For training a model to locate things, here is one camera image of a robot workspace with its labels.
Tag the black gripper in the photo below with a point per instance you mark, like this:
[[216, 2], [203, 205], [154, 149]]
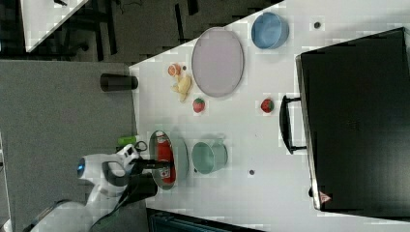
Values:
[[133, 162]]

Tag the red plush ketchup bottle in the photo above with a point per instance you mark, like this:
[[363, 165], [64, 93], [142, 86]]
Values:
[[164, 152]]

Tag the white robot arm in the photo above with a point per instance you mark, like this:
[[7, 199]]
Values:
[[118, 179]]

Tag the grey oval strainer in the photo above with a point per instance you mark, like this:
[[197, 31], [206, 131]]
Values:
[[180, 155]]

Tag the black cylinder lower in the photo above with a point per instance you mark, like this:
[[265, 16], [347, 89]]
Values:
[[140, 187]]

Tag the black cylinder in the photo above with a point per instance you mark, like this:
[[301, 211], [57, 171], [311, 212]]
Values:
[[115, 82], [140, 187]]

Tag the green marker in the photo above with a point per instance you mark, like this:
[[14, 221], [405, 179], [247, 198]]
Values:
[[126, 140]]

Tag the teal metal cup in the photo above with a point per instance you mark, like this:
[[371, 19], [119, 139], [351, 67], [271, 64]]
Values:
[[209, 156]]

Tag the red plush strawberry left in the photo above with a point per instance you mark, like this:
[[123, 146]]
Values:
[[198, 105]]

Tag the red plush strawberry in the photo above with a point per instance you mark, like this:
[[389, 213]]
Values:
[[267, 106], [198, 105]]

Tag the yellow plush banana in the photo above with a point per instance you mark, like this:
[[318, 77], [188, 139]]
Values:
[[182, 86]]

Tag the black cylinder upper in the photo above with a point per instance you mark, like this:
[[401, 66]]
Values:
[[115, 82]]

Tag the large grey oval plate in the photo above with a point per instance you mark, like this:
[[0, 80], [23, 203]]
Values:
[[217, 62]]

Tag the red plush strawberry right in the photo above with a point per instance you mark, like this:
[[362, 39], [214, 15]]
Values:
[[267, 106]]

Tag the blue bowl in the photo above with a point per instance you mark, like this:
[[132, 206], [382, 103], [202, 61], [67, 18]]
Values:
[[269, 31]]

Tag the white side table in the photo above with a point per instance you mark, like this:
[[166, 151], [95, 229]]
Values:
[[40, 18]]

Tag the black toaster oven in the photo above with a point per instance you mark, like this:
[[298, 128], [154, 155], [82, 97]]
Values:
[[355, 107]]

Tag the black oven door handle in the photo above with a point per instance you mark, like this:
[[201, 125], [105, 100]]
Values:
[[285, 125]]

